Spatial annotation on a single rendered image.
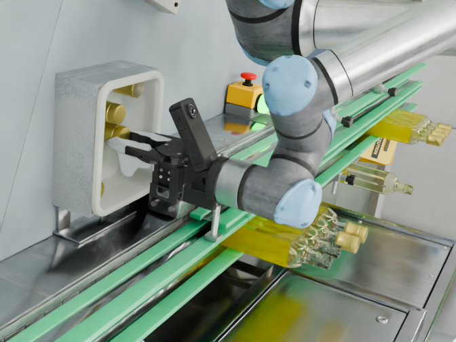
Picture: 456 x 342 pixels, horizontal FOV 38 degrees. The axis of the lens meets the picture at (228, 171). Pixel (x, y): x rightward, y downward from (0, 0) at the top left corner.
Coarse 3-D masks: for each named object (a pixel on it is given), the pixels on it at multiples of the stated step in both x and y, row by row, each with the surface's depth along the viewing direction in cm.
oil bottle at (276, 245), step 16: (256, 224) 132; (224, 240) 133; (240, 240) 131; (256, 240) 130; (272, 240) 128; (288, 240) 127; (304, 240) 129; (256, 256) 131; (272, 256) 129; (288, 256) 127; (304, 256) 127
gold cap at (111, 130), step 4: (104, 124) 112; (108, 124) 112; (112, 124) 112; (104, 128) 111; (108, 128) 111; (112, 128) 111; (116, 128) 111; (120, 128) 111; (124, 128) 111; (128, 128) 112; (104, 132) 111; (108, 132) 111; (112, 132) 111; (116, 132) 110; (120, 132) 110; (124, 132) 111; (128, 132) 112; (104, 136) 112; (108, 136) 111; (112, 136) 111; (120, 136) 110; (124, 136) 112; (128, 136) 113; (104, 140) 112
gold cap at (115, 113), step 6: (108, 102) 109; (114, 102) 109; (108, 108) 108; (114, 108) 108; (120, 108) 108; (108, 114) 108; (114, 114) 107; (120, 114) 109; (108, 120) 109; (114, 120) 108; (120, 120) 109
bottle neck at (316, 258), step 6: (306, 252) 127; (312, 252) 127; (318, 252) 127; (306, 258) 127; (312, 258) 127; (318, 258) 126; (324, 258) 126; (330, 258) 126; (312, 264) 127; (318, 264) 126; (324, 264) 126; (330, 264) 128
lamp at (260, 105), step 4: (260, 96) 155; (256, 100) 155; (260, 100) 155; (264, 100) 155; (256, 104) 155; (260, 104) 155; (264, 104) 155; (256, 108) 156; (260, 108) 155; (264, 108) 155; (260, 112) 156; (264, 112) 156
